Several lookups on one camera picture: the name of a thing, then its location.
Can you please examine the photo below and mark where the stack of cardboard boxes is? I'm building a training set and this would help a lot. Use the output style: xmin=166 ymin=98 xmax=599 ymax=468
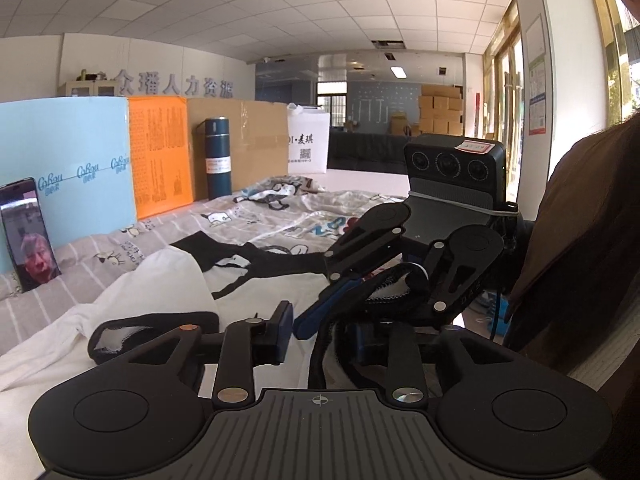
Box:
xmin=390 ymin=84 xmax=463 ymax=136

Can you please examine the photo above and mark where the black camera module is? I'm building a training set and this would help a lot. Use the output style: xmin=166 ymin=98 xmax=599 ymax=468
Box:
xmin=404 ymin=134 xmax=506 ymax=209

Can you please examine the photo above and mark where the white paper shopping bag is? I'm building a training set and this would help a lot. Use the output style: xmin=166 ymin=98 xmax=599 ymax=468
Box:
xmin=286 ymin=103 xmax=331 ymax=176

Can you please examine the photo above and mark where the black smartphone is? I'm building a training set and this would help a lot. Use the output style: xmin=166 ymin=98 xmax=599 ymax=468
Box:
xmin=1 ymin=178 xmax=61 ymax=292

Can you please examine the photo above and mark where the orange cardboard box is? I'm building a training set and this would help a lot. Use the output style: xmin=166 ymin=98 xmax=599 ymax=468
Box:
xmin=128 ymin=96 xmax=194 ymax=219

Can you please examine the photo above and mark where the brown cardboard box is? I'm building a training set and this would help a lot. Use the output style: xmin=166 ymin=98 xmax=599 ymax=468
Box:
xmin=186 ymin=98 xmax=288 ymax=200

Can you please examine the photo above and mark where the cartoon print grey bedsheet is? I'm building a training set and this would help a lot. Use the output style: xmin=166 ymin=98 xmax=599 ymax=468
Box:
xmin=1 ymin=178 xmax=396 ymax=351

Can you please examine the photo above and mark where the person's brown clothed torso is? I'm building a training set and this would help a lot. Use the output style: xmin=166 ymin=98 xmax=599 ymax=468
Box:
xmin=503 ymin=116 xmax=639 ymax=479

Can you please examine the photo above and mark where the dark blue vacuum bottle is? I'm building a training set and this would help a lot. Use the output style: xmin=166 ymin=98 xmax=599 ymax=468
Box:
xmin=196 ymin=117 xmax=232 ymax=200

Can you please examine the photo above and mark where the white shirt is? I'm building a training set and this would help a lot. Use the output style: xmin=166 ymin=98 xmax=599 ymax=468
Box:
xmin=0 ymin=230 xmax=371 ymax=394

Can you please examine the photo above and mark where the large light blue box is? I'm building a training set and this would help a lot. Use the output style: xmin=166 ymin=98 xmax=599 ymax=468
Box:
xmin=1 ymin=96 xmax=137 ymax=266

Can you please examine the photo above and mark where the glass door wall cabinet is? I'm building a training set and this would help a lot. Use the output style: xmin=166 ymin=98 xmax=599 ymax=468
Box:
xmin=56 ymin=80 xmax=118 ymax=96

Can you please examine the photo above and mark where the black leather sofa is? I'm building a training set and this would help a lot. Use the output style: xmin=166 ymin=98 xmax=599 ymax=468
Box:
xmin=326 ymin=132 xmax=411 ymax=174

